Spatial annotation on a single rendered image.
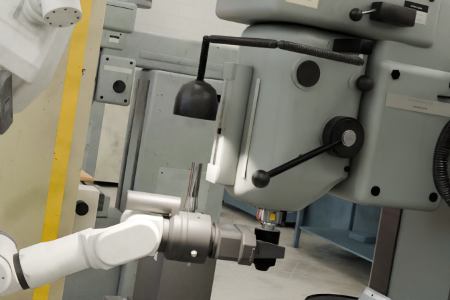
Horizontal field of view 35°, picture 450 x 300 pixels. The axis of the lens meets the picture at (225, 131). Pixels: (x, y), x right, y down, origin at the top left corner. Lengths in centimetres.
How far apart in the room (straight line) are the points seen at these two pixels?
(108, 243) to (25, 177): 172
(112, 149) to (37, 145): 681
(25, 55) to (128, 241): 37
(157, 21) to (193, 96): 957
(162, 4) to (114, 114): 199
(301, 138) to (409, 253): 47
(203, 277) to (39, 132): 148
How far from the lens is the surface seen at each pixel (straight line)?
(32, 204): 296
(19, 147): 292
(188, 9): 1091
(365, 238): 746
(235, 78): 123
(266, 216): 130
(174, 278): 156
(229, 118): 123
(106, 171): 974
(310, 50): 110
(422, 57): 133
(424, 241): 155
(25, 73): 130
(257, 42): 110
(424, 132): 133
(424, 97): 133
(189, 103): 116
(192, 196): 158
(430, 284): 153
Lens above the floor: 150
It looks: 3 degrees down
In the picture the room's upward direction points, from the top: 9 degrees clockwise
